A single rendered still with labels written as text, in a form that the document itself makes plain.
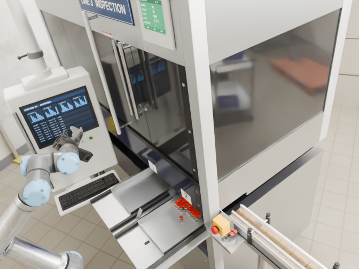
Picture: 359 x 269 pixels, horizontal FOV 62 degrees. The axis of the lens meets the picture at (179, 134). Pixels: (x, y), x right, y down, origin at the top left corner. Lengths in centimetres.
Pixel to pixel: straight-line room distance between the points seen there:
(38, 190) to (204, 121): 63
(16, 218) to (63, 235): 202
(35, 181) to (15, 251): 46
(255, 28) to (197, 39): 29
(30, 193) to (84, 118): 109
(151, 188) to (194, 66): 107
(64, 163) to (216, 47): 67
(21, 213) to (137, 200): 92
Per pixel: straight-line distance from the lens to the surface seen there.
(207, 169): 133
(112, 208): 191
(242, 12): 117
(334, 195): 318
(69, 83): 196
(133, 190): 196
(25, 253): 148
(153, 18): 117
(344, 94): 446
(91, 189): 217
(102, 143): 219
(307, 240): 279
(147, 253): 166
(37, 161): 115
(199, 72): 108
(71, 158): 113
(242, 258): 212
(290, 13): 140
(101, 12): 163
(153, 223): 176
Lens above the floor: 222
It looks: 35 degrees down
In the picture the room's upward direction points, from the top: 9 degrees counter-clockwise
